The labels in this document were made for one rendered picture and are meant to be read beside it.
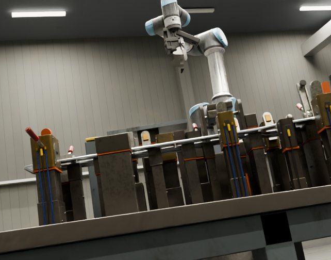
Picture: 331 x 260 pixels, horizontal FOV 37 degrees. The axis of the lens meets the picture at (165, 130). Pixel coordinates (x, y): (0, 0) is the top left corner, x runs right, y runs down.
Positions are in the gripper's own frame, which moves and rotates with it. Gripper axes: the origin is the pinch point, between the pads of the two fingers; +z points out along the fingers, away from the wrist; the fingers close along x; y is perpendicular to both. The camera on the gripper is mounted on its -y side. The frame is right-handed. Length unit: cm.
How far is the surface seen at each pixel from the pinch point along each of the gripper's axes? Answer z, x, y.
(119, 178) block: 52, 39, 37
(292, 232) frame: 79, 92, -1
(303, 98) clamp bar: 25, 12, -47
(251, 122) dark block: 31.0, 6.5, -23.2
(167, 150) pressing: 39.2, 11.4, 15.5
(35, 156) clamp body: 40, 40, 64
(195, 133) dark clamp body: 32.8, 6.4, 1.9
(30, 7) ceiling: -496, -820, 173
